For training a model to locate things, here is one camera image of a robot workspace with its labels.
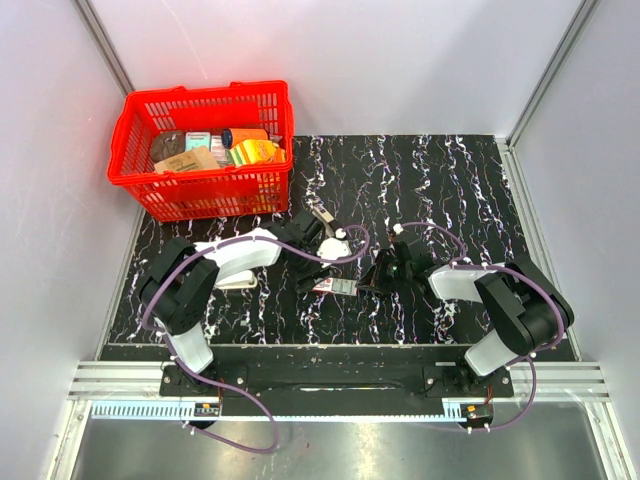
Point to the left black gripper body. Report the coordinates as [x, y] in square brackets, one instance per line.
[308, 271]

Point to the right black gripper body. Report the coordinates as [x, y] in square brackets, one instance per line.
[389, 272]

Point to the red white staple box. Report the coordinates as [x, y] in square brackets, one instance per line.
[336, 286]

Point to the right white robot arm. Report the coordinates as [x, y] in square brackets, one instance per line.
[526, 310]

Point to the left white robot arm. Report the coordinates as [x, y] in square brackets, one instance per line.
[181, 279]

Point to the yellow orange snack box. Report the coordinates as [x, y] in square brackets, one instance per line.
[254, 152]

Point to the pink white small box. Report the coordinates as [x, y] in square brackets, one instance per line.
[218, 150]

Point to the orange bottle blue cap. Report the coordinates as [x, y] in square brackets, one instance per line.
[231, 137]

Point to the brown cardboard box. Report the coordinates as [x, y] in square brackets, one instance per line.
[197, 159]

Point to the red plastic shopping basket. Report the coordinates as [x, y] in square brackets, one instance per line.
[227, 192]

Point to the teal white box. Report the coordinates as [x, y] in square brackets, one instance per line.
[195, 140]

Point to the brown round cookie pack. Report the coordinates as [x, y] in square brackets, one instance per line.
[167, 144]

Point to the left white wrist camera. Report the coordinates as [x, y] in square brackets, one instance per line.
[334, 247]

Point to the aluminium frame rail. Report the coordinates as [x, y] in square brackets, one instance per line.
[137, 381]

